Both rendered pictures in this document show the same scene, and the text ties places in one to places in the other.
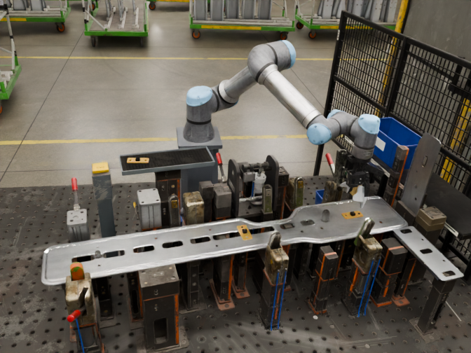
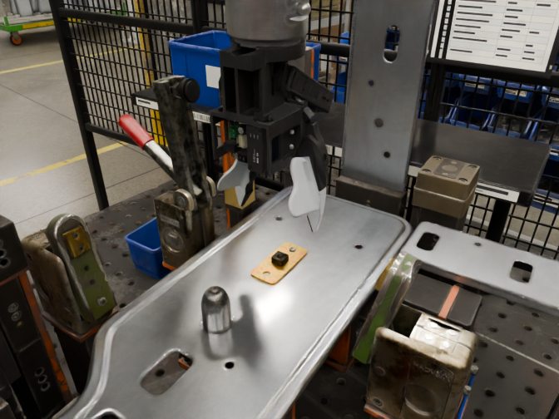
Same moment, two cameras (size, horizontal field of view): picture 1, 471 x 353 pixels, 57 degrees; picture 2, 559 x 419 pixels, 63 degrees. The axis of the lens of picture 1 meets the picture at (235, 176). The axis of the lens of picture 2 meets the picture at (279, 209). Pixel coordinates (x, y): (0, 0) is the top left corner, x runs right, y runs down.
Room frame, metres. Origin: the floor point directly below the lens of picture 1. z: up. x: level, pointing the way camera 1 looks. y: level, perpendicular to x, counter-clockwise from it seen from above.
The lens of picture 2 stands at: (1.07, -0.20, 1.37)
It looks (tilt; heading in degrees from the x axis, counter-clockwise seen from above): 31 degrees down; 323
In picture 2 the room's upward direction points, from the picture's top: straight up
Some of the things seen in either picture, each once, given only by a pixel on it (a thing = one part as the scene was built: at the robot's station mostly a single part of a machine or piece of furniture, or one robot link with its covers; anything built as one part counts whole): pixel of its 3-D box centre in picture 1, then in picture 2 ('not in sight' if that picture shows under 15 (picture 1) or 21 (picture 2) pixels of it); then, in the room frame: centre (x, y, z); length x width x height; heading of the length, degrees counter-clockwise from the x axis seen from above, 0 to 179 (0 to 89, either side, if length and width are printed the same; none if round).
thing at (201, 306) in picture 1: (189, 272); not in sight; (1.22, 0.15, 0.84); 0.13 x 0.11 x 0.29; 20
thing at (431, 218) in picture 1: (420, 247); (429, 261); (1.42, -0.79, 0.88); 0.08 x 0.08 x 0.36; 20
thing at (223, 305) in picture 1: (222, 267); not in sight; (1.26, 0.03, 0.84); 0.17 x 0.06 x 0.29; 20
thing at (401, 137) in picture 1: (392, 142); (244, 72); (1.95, -0.77, 1.10); 0.30 x 0.17 x 0.13; 20
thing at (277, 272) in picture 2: (352, 213); (279, 259); (1.45, -0.49, 1.01); 0.08 x 0.04 x 0.01; 109
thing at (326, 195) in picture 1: (328, 216); (194, 289); (1.60, -0.43, 0.88); 0.07 x 0.06 x 0.35; 20
